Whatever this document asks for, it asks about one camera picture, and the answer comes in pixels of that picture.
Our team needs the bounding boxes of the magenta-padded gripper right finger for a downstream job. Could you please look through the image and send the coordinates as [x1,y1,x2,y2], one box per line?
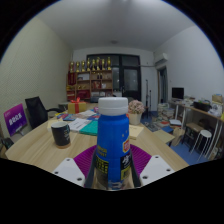
[129,143,176,188]

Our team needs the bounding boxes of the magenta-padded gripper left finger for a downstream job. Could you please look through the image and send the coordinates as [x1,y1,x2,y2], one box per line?
[52,144,98,189]

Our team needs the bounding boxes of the blue white-capped drink bottle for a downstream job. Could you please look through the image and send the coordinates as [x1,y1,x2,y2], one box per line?
[93,96,133,191]

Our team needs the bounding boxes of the small wooden side table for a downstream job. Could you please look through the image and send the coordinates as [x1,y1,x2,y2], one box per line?
[152,129,176,148]

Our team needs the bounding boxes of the black mug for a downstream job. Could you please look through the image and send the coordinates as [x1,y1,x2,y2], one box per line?
[50,121,72,149]

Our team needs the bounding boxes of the large manila envelope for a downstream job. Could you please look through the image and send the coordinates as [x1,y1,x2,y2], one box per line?
[128,124,145,141]

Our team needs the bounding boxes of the teal book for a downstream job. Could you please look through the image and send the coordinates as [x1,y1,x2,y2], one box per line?
[79,119,99,137]

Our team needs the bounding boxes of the white printed booklet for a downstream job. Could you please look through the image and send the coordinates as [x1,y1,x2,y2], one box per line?
[68,117,89,133]

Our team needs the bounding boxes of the blue magazines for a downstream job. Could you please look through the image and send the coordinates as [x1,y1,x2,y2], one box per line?
[56,112,101,122]

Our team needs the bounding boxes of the stacks of books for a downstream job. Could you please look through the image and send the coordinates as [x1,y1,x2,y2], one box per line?
[156,102,183,128]

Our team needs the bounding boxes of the white pot of flowers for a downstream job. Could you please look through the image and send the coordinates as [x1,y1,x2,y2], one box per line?
[127,99,146,126]

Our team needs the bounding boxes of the white round stool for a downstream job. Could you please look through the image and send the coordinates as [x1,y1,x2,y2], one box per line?
[198,129,213,159]

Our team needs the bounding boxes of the yellow gift box red ribbon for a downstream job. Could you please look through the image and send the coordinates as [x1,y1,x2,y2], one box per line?
[67,97,88,115]

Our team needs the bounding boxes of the black office chair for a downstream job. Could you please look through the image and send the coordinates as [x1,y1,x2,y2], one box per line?
[24,96,64,130]

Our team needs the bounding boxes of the long cluttered wooden desk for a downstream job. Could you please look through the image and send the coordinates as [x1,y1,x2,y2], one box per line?
[168,94,224,161]

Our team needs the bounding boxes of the black tripod stands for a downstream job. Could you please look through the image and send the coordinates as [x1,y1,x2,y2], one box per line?
[143,79,153,113]

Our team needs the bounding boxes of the purple sign board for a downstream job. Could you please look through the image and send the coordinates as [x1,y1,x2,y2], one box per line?
[3,103,28,138]

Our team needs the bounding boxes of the black computer monitor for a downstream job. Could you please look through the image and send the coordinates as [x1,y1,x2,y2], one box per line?
[171,87,185,100]

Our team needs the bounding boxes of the wooden shelf unit with trophies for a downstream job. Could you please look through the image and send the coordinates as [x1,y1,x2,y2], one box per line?
[65,56,114,102]

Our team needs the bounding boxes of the dark glass double door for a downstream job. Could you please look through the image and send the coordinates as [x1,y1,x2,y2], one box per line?
[86,53,142,102]

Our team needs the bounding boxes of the white wall air conditioner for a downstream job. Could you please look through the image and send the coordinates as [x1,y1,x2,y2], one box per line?
[153,52,170,69]

